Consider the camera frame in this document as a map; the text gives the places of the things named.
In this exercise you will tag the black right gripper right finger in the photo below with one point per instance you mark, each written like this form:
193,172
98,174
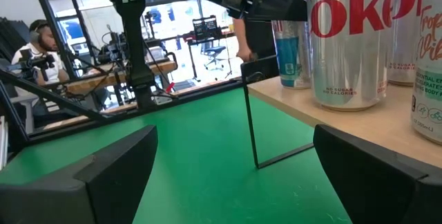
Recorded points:
380,189

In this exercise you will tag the silver Diet Coke can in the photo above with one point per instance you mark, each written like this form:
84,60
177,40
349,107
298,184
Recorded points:
402,44
348,61

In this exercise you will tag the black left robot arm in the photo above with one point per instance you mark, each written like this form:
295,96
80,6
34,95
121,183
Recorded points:
136,44

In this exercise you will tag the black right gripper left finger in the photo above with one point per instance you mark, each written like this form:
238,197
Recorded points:
86,196

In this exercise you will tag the black metal rig frame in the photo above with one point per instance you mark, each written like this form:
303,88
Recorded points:
52,23

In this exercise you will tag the white upright strip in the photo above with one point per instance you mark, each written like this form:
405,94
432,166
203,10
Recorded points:
2,141

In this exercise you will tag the white Celsius can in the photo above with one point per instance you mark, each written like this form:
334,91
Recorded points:
430,89

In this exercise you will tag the black table edge rail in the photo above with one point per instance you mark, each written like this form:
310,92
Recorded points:
207,92

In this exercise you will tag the blue silver Red Bull can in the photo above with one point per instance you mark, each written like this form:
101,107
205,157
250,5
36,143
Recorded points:
291,54

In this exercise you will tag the black-framed wooden shelf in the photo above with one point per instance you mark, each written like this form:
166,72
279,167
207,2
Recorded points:
380,123

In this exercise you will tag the black background robot arm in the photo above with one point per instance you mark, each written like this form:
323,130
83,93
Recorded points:
114,49

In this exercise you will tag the wooden workbench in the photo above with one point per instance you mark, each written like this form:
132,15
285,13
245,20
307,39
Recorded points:
155,67

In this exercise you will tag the black mesh crate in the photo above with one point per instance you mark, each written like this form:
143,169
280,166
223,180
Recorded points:
206,27

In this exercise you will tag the black desk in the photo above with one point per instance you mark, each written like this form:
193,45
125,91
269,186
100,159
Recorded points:
190,58

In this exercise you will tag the blue office chair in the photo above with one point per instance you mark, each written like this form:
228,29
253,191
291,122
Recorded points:
214,51

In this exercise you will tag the person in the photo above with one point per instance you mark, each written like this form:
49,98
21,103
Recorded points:
41,61
259,37

